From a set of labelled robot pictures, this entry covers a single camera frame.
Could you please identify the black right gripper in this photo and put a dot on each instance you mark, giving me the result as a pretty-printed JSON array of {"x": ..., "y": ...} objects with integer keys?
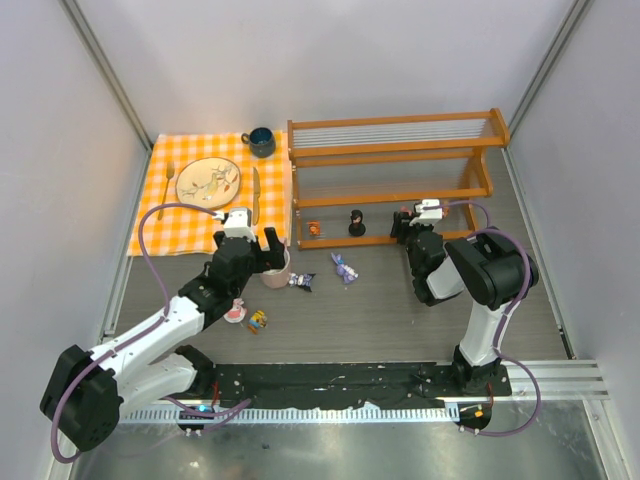
[{"x": 406, "y": 228}]

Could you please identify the black purple Kuromi figurine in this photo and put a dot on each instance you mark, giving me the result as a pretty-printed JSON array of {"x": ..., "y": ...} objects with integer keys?
[{"x": 302, "y": 281}]

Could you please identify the orange tiger figurine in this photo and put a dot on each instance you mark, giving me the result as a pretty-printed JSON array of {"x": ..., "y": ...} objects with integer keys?
[{"x": 314, "y": 228}]

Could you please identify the dark blue mug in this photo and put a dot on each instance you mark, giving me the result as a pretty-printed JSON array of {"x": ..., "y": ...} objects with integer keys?
[{"x": 260, "y": 141}]

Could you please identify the orange checkered cloth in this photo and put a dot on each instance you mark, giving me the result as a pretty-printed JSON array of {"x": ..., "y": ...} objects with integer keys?
[{"x": 175, "y": 231}]

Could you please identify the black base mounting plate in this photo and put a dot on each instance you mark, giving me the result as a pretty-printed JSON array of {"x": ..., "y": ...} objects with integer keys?
[{"x": 338, "y": 386}]

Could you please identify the orange wooden shelf rack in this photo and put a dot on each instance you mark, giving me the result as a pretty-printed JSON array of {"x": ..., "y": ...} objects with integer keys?
[{"x": 342, "y": 164}]

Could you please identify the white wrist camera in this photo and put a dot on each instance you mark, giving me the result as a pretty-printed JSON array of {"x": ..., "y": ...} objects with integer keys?
[
  {"x": 428, "y": 212},
  {"x": 237, "y": 223}
]

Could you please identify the gold knife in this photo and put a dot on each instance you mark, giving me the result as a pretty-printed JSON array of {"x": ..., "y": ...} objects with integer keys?
[{"x": 256, "y": 196}]

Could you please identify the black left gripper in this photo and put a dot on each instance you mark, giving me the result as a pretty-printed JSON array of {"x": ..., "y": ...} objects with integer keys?
[{"x": 252, "y": 248}]

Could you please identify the pink My Melody figurine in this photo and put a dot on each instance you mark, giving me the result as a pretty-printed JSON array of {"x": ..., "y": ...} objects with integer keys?
[{"x": 407, "y": 214}]

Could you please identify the yellow minion figurine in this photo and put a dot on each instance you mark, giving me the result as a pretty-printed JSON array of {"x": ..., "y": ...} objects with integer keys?
[{"x": 257, "y": 321}]

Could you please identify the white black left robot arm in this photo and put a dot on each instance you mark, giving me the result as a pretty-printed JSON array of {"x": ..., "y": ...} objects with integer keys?
[{"x": 90, "y": 390}]

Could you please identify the purple bunny figurine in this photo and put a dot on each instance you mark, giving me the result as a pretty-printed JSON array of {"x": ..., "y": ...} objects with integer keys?
[{"x": 343, "y": 270}]

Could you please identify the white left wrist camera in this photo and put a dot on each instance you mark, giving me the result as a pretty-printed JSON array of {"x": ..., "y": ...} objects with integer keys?
[{"x": 237, "y": 223}]

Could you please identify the gold fork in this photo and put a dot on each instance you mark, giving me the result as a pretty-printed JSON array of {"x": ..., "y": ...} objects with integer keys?
[{"x": 169, "y": 174}]

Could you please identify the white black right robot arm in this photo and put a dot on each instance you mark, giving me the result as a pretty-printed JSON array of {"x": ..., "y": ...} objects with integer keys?
[{"x": 490, "y": 265}]

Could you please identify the pink white round figurine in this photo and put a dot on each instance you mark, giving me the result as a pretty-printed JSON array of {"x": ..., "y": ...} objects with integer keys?
[{"x": 237, "y": 313}]

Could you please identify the black haired girl figurine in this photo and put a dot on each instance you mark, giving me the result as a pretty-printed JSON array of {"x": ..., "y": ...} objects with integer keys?
[{"x": 356, "y": 227}]

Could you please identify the decorated ceramic plate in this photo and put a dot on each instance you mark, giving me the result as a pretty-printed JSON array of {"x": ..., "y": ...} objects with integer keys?
[{"x": 210, "y": 183}]

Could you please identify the pink mug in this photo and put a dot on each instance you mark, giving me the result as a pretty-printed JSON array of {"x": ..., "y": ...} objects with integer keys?
[{"x": 278, "y": 278}]

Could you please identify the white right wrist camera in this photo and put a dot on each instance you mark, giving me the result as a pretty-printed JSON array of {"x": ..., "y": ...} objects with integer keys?
[{"x": 428, "y": 212}]

